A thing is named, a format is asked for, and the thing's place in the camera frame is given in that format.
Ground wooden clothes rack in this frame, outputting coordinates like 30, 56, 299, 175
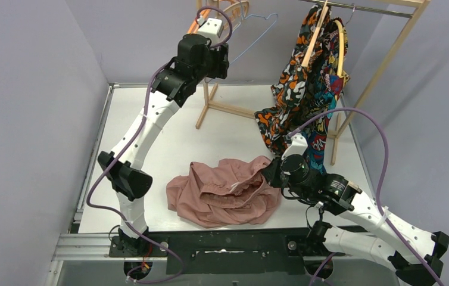
195, 0, 431, 166

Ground colourful comic print shorts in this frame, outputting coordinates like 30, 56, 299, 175
296, 18, 349, 174

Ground orange camouflage shorts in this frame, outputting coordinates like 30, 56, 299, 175
254, 4, 325, 156

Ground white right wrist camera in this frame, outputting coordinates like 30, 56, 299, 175
281, 133, 308, 160

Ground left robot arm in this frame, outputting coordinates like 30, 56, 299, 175
98, 33, 229, 256

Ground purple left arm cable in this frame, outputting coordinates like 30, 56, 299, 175
86, 5, 234, 285

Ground curved wooden hanger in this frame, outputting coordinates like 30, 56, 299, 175
334, 20, 345, 77

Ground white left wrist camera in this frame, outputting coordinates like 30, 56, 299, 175
197, 18, 223, 42

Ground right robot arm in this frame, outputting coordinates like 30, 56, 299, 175
261, 154, 449, 285

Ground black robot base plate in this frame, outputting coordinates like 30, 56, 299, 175
108, 228, 329, 275

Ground straight wooden hanger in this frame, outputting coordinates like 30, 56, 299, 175
301, 0, 329, 67

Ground beige notched wooden hanger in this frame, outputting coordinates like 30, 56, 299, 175
220, 0, 250, 24

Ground pink shorts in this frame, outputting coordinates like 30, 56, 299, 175
166, 156, 282, 228

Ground orange plastic hanger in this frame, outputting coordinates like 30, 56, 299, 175
186, 0, 233, 36

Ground blue wire hanger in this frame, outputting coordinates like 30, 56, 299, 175
204, 13, 279, 83

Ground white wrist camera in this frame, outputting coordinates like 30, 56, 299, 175
197, 18, 223, 42
281, 133, 308, 160

